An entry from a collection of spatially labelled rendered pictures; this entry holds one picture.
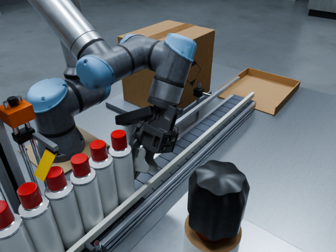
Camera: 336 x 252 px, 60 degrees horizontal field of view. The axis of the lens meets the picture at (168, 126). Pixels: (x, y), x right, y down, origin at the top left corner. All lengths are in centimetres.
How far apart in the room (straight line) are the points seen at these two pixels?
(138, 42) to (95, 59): 13
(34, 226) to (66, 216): 6
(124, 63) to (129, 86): 52
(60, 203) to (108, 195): 13
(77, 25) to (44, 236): 43
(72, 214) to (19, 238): 10
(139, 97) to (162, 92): 51
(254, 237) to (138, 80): 69
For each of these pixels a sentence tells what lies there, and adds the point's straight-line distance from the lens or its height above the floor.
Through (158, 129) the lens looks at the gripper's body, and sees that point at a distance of 67.
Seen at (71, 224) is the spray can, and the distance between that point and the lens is 64.
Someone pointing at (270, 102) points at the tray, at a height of 83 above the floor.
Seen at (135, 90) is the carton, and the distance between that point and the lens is 116.
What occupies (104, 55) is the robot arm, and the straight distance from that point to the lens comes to 64.
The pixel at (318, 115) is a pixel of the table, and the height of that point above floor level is 83.
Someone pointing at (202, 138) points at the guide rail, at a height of 91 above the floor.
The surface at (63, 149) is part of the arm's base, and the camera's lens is 97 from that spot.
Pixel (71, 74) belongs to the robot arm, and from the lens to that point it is 95.
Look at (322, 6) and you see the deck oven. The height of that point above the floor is 21.
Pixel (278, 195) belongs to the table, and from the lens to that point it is 89.
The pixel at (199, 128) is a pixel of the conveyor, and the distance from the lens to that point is 100.
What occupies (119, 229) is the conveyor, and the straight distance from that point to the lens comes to 72.
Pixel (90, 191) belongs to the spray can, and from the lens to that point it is 61.
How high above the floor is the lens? 145
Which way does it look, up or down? 34 degrees down
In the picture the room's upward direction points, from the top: straight up
